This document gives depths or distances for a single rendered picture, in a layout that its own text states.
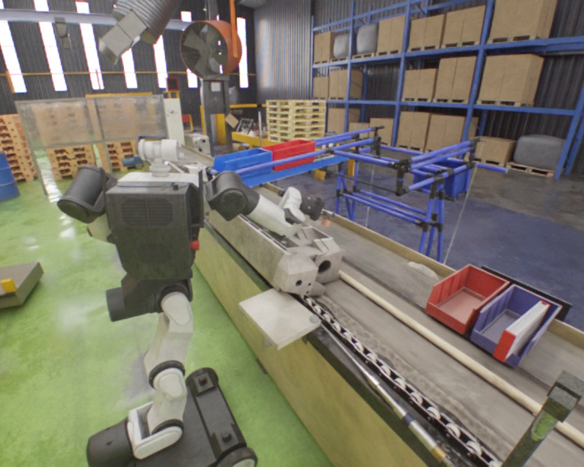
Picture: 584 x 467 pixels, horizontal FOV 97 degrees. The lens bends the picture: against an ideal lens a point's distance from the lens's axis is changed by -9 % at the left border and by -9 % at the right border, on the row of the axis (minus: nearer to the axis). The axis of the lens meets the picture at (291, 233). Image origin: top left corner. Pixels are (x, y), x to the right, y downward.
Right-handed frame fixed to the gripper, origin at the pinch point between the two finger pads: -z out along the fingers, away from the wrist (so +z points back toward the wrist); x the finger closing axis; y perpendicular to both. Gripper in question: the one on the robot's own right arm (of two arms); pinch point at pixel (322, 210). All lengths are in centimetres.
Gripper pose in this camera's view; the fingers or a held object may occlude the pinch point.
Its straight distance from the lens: 150.8
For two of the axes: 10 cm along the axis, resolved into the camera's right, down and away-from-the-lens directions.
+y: 5.5, 3.6, -7.6
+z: -7.6, -1.7, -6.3
